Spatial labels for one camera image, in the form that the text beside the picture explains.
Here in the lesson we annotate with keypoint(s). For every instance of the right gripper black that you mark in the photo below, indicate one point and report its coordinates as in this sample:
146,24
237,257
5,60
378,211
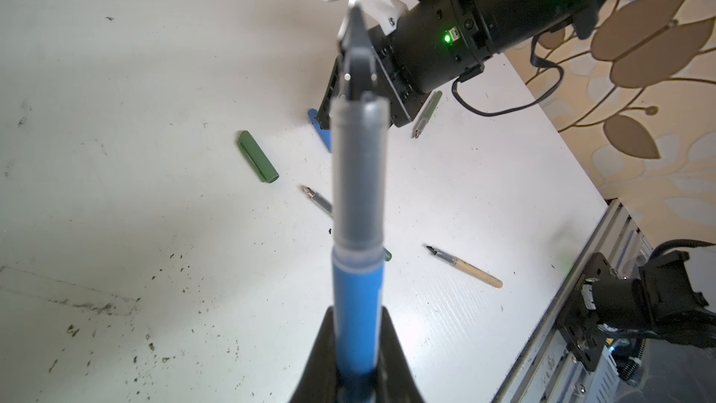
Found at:
393,83

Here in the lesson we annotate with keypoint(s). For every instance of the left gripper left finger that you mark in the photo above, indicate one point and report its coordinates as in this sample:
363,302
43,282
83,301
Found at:
319,381

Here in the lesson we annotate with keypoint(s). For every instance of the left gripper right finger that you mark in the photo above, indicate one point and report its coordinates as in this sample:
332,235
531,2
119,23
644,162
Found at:
394,380

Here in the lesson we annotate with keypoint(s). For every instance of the blue pen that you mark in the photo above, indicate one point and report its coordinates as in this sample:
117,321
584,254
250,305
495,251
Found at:
359,122

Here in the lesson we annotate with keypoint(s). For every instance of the blue pen cap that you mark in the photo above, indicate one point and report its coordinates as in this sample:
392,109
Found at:
325,135

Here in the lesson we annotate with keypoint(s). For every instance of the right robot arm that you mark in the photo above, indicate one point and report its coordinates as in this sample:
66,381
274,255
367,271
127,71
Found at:
418,46

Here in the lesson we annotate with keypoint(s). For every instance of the green pen right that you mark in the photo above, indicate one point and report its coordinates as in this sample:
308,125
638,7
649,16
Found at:
426,113

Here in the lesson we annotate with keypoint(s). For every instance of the green pen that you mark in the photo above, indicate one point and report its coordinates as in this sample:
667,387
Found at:
426,113
319,200

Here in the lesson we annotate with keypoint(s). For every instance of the green pen centre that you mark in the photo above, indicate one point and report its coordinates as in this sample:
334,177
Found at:
319,200

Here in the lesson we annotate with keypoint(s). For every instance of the beige pen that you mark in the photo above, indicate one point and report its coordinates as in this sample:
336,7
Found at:
465,267

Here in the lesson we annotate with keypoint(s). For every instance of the green pen cap near centre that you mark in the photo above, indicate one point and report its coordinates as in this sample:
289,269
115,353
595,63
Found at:
256,157

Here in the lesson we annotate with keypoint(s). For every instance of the aluminium front rail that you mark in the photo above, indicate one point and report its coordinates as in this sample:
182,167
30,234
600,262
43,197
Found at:
546,370

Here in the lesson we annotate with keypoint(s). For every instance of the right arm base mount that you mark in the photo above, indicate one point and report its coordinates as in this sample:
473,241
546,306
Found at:
659,303

